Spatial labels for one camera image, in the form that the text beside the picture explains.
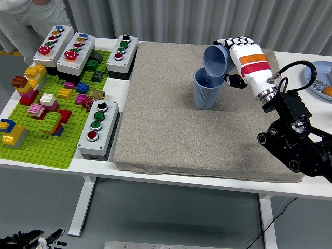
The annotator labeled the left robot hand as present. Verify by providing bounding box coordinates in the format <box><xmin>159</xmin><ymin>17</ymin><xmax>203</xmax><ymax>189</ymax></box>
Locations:
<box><xmin>0</xmin><ymin>228</ymin><xmax>68</xmax><ymax>249</ymax></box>

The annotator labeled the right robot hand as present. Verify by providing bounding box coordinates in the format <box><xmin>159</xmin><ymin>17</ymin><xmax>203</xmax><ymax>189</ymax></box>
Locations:
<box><xmin>213</xmin><ymin>37</ymin><xmax>280</xmax><ymax>99</ymax></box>

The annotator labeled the blue ribbed plastic cup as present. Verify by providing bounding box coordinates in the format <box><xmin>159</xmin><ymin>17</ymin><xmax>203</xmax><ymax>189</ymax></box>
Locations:
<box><xmin>203</xmin><ymin>45</ymin><xmax>237</xmax><ymax>78</ymax></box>
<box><xmin>193</xmin><ymin>67</ymin><xmax>225</xmax><ymax>111</ymax></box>

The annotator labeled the white table leg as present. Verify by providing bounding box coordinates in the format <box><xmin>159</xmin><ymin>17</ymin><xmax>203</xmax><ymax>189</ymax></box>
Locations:
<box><xmin>67</xmin><ymin>176</ymin><xmax>97</xmax><ymax>237</ymax></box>
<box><xmin>258</xmin><ymin>193</ymin><xmax>278</xmax><ymax>249</ymax></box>

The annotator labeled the light blue plate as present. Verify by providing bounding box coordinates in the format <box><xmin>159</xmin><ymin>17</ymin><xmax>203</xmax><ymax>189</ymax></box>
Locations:
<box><xmin>303</xmin><ymin>61</ymin><xmax>332</xmax><ymax>101</ymax></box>

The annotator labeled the grey pleated curtain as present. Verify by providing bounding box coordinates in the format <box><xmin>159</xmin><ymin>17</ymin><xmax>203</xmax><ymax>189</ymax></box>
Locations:
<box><xmin>0</xmin><ymin>0</ymin><xmax>332</xmax><ymax>57</ymax></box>

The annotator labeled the green studded baseplate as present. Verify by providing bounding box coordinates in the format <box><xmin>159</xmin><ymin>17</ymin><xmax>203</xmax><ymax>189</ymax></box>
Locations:
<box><xmin>0</xmin><ymin>49</ymin><xmax>113</xmax><ymax>170</ymax></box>

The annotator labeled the grey-brown fabric mat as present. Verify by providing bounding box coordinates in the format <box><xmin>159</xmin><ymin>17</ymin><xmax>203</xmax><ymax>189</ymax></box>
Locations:
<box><xmin>113</xmin><ymin>41</ymin><xmax>307</xmax><ymax>183</ymax></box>

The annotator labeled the yellow and grey brick stack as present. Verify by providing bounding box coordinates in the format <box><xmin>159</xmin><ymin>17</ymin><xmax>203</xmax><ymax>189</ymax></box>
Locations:
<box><xmin>2</xmin><ymin>124</ymin><xmax>28</xmax><ymax>150</ymax></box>

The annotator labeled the blue and yellow brick stack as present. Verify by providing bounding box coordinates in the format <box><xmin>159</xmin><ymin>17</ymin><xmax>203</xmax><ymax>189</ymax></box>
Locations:
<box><xmin>0</xmin><ymin>118</ymin><xmax>16</xmax><ymax>134</ymax></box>

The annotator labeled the green orange blue brick stack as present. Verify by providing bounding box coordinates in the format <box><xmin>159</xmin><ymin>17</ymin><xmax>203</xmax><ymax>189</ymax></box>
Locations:
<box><xmin>39</xmin><ymin>111</ymin><xmax>64</xmax><ymax>137</ymax></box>

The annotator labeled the grey four-button control box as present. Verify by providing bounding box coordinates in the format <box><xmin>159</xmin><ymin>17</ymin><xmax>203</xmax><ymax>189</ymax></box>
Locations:
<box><xmin>77</xmin><ymin>99</ymin><xmax>121</xmax><ymax>162</ymax></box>
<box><xmin>106</xmin><ymin>34</ymin><xmax>139</xmax><ymax>81</ymax></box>

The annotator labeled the red toy brick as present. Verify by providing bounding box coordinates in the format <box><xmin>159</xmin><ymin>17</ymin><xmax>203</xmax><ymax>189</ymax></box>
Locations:
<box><xmin>59</xmin><ymin>109</ymin><xmax>73</xmax><ymax>123</ymax></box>

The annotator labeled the pink and red brick stack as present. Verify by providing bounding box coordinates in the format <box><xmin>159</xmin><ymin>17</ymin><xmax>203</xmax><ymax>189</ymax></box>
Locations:
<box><xmin>27</xmin><ymin>103</ymin><xmax>47</xmax><ymax>120</ymax></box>

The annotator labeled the white and pink brick stack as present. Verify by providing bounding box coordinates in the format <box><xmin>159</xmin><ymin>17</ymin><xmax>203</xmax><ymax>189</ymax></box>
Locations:
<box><xmin>39</xmin><ymin>93</ymin><xmax>60</xmax><ymax>113</ymax></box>

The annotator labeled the yellow toy brick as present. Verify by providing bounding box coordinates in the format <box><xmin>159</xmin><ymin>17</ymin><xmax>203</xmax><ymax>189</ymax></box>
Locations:
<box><xmin>58</xmin><ymin>88</ymin><xmax>73</xmax><ymax>100</ymax></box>

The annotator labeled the multicolour brick tower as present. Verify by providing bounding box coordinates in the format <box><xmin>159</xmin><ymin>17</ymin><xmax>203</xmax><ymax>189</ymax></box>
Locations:
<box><xmin>11</xmin><ymin>64</ymin><xmax>48</xmax><ymax>106</ymax></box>

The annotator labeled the brass valve fitting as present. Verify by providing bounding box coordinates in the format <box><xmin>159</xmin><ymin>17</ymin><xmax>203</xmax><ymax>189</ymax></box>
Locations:
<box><xmin>89</xmin><ymin>88</ymin><xmax>106</xmax><ymax>101</ymax></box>

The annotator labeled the dark green toy brick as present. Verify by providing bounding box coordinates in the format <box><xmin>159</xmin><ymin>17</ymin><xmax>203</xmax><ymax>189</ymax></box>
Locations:
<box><xmin>86</xmin><ymin>59</ymin><xmax>99</xmax><ymax>72</ymax></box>

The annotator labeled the blue toy brick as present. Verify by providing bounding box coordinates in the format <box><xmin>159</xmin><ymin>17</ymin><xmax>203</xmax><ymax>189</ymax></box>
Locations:
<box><xmin>75</xmin><ymin>82</ymin><xmax>90</xmax><ymax>94</ymax></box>

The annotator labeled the grey five-button control box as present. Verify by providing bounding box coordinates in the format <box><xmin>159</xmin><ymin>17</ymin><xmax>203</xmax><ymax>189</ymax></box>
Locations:
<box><xmin>56</xmin><ymin>32</ymin><xmax>96</xmax><ymax>84</ymax></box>
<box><xmin>32</xmin><ymin>24</ymin><xmax>75</xmax><ymax>75</ymax></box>

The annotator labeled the person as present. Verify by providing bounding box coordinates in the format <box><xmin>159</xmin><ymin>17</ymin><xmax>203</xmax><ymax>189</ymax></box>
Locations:
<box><xmin>0</xmin><ymin>0</ymin><xmax>78</xmax><ymax>65</ymax></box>

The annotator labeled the black floor cable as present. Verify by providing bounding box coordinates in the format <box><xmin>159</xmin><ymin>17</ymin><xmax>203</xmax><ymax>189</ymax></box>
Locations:
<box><xmin>246</xmin><ymin>197</ymin><xmax>298</xmax><ymax>249</ymax></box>

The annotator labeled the red valve handle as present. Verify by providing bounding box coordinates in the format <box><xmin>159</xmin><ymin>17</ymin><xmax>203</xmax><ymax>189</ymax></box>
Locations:
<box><xmin>82</xmin><ymin>98</ymin><xmax>94</xmax><ymax>112</ymax></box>

